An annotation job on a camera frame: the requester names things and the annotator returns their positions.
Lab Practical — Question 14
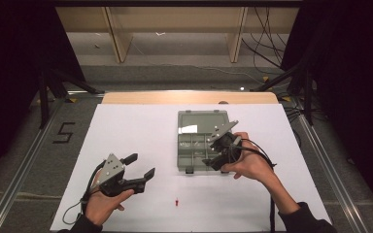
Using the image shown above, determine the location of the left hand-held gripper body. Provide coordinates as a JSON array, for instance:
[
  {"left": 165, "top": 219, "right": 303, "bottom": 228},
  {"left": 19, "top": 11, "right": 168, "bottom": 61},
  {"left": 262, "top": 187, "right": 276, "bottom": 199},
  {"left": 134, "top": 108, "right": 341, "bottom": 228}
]
[{"left": 91, "top": 152, "right": 146, "bottom": 197}]

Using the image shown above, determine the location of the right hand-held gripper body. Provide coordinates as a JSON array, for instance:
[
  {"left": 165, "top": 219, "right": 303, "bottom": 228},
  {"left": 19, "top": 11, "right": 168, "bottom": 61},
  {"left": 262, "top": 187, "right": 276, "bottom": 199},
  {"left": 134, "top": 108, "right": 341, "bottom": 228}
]
[{"left": 206, "top": 119, "right": 243, "bottom": 165}]

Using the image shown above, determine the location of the grey transparent compartment box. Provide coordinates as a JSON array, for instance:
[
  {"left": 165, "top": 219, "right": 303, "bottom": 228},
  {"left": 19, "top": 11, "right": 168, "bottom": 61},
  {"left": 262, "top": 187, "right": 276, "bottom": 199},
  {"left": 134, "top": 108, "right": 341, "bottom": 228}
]
[{"left": 177, "top": 110, "right": 232, "bottom": 175}]

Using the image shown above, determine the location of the person's right hand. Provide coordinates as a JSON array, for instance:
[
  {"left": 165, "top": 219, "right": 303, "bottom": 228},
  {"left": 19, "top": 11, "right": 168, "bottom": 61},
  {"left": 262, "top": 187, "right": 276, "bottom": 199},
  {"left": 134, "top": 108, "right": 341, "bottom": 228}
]
[{"left": 221, "top": 131, "right": 278, "bottom": 183}]

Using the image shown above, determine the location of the person's left hand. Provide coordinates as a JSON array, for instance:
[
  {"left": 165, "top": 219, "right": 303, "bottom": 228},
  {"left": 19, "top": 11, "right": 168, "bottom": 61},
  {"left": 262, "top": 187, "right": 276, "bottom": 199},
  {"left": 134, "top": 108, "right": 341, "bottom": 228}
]
[{"left": 85, "top": 188, "right": 135, "bottom": 227}]

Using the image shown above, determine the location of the black metal stand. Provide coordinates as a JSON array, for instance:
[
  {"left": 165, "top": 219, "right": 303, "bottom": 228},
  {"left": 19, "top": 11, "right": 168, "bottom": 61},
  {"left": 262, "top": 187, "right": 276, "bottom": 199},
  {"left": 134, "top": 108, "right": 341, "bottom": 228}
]
[
  {"left": 251, "top": 62, "right": 315, "bottom": 125},
  {"left": 38, "top": 69, "right": 105, "bottom": 130}
]

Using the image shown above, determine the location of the light wooden shelf unit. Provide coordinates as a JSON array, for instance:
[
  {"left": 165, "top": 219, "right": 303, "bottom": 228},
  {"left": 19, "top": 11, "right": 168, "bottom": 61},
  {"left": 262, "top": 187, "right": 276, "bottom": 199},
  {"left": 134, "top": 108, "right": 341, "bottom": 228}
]
[{"left": 55, "top": 6, "right": 300, "bottom": 64}]

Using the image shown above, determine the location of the dark curtain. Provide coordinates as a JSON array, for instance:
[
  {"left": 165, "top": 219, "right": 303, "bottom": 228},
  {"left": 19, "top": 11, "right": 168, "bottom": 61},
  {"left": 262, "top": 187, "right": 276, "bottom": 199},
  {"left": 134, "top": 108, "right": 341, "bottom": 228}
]
[
  {"left": 280, "top": 0, "right": 373, "bottom": 224},
  {"left": 0, "top": 0, "right": 86, "bottom": 188}
]

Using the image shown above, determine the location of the left hand-held gripper cable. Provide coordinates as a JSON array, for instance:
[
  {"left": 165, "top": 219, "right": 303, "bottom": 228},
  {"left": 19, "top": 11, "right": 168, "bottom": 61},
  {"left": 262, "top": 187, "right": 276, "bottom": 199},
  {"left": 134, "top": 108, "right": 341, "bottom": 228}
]
[{"left": 61, "top": 159, "right": 108, "bottom": 226}]

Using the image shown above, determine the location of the hand-held gripper cable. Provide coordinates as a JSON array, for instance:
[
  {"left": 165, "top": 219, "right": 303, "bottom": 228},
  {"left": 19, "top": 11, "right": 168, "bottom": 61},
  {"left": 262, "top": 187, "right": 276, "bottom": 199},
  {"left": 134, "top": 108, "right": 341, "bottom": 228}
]
[
  {"left": 229, "top": 138, "right": 278, "bottom": 233},
  {"left": 61, "top": 159, "right": 108, "bottom": 226}
]

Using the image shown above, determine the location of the right hand-held gripper cable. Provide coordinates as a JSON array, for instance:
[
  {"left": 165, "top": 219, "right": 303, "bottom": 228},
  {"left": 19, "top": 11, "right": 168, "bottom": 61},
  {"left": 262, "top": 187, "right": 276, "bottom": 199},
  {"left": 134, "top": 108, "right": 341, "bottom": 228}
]
[{"left": 229, "top": 138, "right": 278, "bottom": 233}]

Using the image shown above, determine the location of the metal floor rail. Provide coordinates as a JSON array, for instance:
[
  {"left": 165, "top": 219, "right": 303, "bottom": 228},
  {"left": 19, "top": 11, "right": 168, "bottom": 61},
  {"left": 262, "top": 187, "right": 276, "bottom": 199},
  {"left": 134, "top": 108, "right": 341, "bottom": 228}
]
[
  {"left": 295, "top": 113, "right": 370, "bottom": 233},
  {"left": 0, "top": 96, "right": 66, "bottom": 233}
]

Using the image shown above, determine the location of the bundle of black floor cables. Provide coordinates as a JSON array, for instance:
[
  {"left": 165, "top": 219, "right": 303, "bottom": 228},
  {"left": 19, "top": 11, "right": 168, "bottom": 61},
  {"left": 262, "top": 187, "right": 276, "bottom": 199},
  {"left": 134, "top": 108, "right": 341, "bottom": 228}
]
[{"left": 241, "top": 6, "right": 300, "bottom": 71}]

